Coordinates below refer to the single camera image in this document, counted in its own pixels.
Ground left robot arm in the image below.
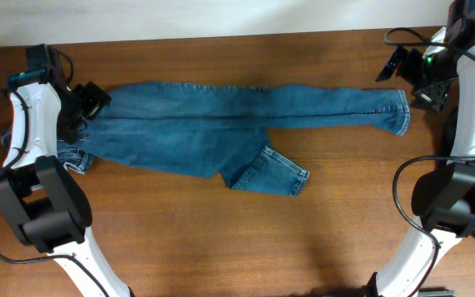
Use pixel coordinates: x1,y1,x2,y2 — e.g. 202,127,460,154
0,44,133,296

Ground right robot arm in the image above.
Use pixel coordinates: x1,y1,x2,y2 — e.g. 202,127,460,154
364,0,475,297

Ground blue denim jeans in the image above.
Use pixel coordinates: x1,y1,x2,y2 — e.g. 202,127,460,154
57,82,411,196

